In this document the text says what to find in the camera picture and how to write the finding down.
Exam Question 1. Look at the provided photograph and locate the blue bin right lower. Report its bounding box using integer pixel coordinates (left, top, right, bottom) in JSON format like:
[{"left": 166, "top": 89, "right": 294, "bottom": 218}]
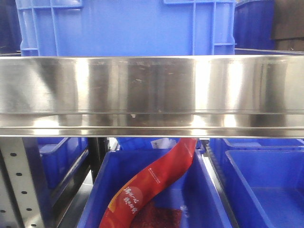
[{"left": 209, "top": 138, "right": 304, "bottom": 228}]

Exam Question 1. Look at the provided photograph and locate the dark blue crate upper right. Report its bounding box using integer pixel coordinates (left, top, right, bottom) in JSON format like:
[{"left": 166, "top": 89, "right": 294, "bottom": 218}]
[{"left": 234, "top": 0, "right": 275, "bottom": 50}]

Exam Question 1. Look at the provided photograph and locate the red snack bag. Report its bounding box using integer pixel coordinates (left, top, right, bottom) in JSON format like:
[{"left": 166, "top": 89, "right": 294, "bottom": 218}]
[{"left": 99, "top": 138, "right": 197, "bottom": 228}]

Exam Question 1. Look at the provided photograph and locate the large blue crate top shelf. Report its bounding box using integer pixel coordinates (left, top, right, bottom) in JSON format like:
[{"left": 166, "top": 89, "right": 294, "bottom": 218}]
[{"left": 16, "top": 0, "right": 236, "bottom": 56}]

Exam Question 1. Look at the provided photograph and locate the blue bin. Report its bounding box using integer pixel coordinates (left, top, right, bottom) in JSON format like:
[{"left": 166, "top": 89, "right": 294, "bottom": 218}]
[
  {"left": 37, "top": 137, "right": 88, "bottom": 189},
  {"left": 209, "top": 138, "right": 304, "bottom": 228},
  {"left": 77, "top": 149, "right": 232, "bottom": 228}
]

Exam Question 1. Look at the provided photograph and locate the blue bin left lower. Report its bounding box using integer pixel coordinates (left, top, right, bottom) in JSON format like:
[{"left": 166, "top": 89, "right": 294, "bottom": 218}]
[{"left": 37, "top": 137, "right": 88, "bottom": 189}]

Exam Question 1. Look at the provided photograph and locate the stainless steel shelf rail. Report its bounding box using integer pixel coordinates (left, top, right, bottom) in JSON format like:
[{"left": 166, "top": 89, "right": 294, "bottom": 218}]
[{"left": 0, "top": 55, "right": 304, "bottom": 138}]

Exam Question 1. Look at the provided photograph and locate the blue bin centre lower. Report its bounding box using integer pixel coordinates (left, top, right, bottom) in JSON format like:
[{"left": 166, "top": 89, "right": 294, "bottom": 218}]
[{"left": 77, "top": 149, "right": 232, "bottom": 228}]

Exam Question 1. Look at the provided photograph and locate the perforated steel shelf post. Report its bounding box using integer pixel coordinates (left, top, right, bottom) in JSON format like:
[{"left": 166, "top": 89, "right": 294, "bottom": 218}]
[{"left": 0, "top": 137, "right": 45, "bottom": 228}]

